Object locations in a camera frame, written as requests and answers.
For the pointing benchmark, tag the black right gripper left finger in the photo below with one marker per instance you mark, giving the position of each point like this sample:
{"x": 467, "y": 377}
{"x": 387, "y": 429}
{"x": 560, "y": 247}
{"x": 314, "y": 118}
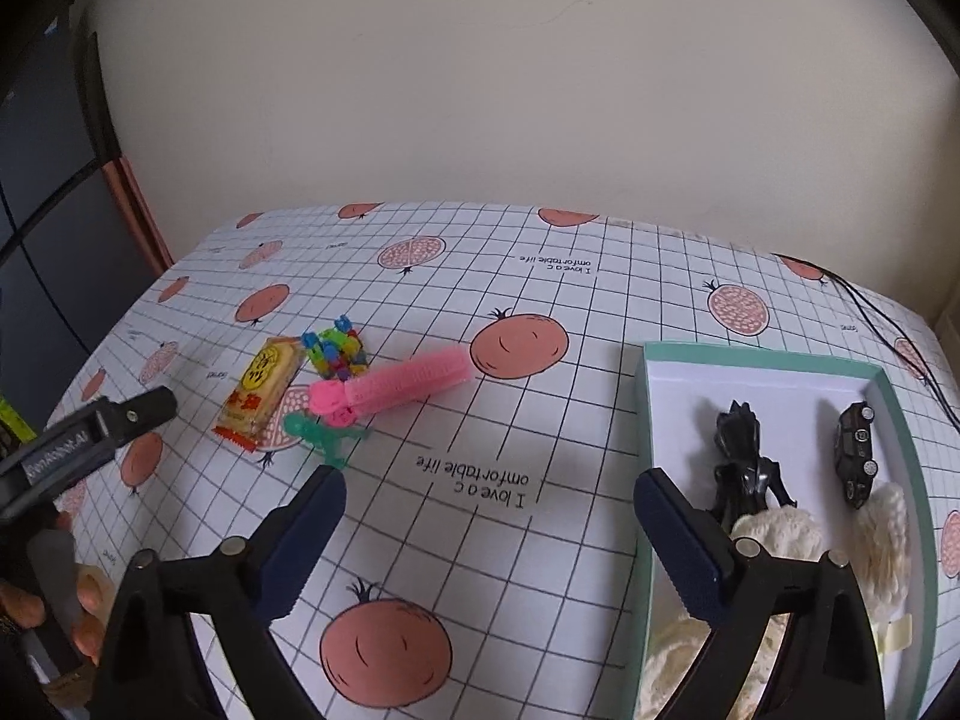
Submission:
{"x": 152, "y": 665}

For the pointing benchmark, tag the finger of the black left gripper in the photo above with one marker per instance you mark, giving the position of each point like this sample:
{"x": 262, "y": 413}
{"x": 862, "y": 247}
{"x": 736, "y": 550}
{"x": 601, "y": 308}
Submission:
{"x": 135, "y": 419}

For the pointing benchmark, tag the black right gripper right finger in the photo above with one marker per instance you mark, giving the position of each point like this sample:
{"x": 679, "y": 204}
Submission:
{"x": 827, "y": 666}

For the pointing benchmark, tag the yellow snack cracker packet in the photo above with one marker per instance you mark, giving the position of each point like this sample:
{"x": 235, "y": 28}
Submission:
{"x": 255, "y": 398}

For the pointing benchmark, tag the cream knitted scrunchie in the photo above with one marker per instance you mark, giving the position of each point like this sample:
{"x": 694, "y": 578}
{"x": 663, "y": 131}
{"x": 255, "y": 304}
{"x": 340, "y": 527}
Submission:
{"x": 717, "y": 659}

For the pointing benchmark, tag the green translucent plastic figure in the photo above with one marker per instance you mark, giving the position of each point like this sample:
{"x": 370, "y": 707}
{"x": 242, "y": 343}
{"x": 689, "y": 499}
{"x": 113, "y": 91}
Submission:
{"x": 322, "y": 437}

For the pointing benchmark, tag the pink hair roller clip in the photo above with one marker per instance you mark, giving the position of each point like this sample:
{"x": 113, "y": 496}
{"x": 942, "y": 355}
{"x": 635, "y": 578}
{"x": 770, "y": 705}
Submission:
{"x": 341, "y": 404}

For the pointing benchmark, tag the colourful building block toy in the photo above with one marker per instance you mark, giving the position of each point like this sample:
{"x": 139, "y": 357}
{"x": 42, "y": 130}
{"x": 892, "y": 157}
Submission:
{"x": 336, "y": 353}

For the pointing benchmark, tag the cream plastic hair claw clip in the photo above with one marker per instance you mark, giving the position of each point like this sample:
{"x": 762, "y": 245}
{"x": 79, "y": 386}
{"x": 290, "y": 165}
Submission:
{"x": 894, "y": 636}

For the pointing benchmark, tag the bag of cotton swabs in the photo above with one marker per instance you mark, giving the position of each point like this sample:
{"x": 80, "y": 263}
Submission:
{"x": 881, "y": 558}

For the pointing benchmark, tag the person's left hand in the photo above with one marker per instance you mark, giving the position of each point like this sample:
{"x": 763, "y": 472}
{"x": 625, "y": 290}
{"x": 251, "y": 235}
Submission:
{"x": 40, "y": 581}

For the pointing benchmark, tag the black toy car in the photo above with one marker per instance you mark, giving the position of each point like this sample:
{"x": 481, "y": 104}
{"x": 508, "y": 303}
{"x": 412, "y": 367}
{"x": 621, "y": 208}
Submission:
{"x": 855, "y": 465}

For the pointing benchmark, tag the black monster figurine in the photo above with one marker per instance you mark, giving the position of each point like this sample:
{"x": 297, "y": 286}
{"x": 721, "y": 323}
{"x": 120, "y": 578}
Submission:
{"x": 745, "y": 476}

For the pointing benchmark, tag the teal white storage box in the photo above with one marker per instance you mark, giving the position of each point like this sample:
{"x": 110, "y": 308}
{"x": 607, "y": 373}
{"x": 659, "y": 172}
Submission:
{"x": 682, "y": 388}

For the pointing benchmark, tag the fruit pattern grid tablecloth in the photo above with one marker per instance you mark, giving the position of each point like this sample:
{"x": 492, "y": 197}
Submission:
{"x": 485, "y": 566}

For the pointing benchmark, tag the dark window frame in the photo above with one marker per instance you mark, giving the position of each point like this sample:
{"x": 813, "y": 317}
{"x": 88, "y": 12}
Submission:
{"x": 71, "y": 265}

